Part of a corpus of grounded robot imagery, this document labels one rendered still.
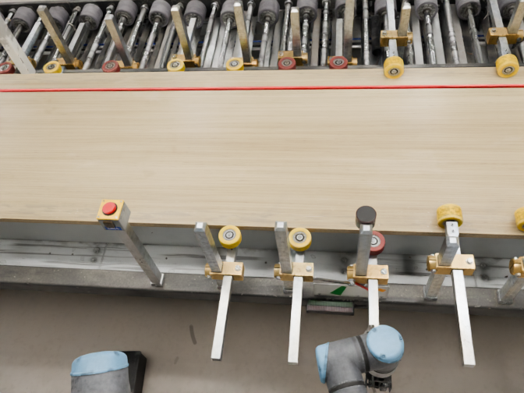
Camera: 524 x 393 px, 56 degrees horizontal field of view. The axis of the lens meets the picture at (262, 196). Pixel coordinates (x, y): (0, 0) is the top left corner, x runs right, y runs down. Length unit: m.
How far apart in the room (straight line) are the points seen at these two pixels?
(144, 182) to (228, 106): 0.49
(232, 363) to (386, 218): 1.15
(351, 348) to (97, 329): 1.77
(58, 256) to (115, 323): 0.63
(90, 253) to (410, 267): 1.32
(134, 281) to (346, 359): 1.01
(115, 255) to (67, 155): 0.46
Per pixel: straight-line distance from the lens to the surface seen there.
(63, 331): 2.89
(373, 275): 1.72
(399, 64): 2.19
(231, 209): 1.83
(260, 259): 2.03
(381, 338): 1.30
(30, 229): 2.33
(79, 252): 2.28
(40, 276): 2.20
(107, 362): 1.13
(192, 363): 2.59
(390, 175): 1.90
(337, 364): 1.28
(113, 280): 2.05
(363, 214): 1.49
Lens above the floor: 2.42
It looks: 56 degrees down
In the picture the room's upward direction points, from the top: 11 degrees counter-clockwise
